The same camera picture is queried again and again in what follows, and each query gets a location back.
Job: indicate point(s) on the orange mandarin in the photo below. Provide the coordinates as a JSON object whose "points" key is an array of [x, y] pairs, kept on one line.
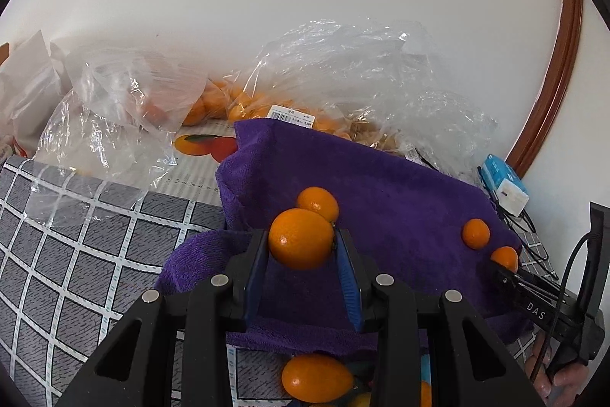
{"points": [[507, 257], [425, 394]]}

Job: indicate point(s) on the large clear plastic bag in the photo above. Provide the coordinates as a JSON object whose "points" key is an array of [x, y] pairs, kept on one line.
{"points": [[381, 86]]}

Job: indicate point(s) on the small orange kumquat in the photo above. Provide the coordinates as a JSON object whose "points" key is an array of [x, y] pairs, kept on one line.
{"points": [[300, 239], [316, 379], [475, 234], [319, 201]]}

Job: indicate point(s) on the person's right hand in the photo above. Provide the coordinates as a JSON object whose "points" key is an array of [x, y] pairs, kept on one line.
{"points": [[562, 390]]}

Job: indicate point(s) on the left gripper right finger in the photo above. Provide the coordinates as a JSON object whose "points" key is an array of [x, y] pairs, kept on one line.
{"points": [[469, 364]]}

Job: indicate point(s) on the brown wooden door frame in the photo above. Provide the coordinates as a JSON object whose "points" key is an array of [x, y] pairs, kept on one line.
{"points": [[555, 86]]}

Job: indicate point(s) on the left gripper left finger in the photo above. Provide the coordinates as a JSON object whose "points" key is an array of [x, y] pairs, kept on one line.
{"points": [[134, 364]]}

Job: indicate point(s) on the clear bag with oranges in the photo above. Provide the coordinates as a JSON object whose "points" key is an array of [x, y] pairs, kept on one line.
{"points": [[119, 120]]}

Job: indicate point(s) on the white plastic bag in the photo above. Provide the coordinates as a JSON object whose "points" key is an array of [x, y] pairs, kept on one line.
{"points": [[33, 83]]}

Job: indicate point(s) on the purple towel tray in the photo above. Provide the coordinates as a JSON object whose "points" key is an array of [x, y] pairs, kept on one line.
{"points": [[405, 216]]}

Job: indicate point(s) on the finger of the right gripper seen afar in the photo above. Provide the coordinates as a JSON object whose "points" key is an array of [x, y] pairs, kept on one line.
{"points": [[514, 289]]}

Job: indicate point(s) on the grey checked tablecloth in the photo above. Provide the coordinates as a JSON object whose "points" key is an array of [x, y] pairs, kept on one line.
{"points": [[75, 254]]}

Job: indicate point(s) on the fruit print box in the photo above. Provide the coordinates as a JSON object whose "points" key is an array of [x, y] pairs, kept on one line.
{"points": [[198, 156]]}

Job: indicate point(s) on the green-brown small fruit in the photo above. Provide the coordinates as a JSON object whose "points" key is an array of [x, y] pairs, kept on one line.
{"points": [[361, 400]]}

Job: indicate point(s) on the blue white tissue pack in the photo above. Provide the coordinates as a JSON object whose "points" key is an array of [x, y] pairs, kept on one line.
{"points": [[505, 186]]}

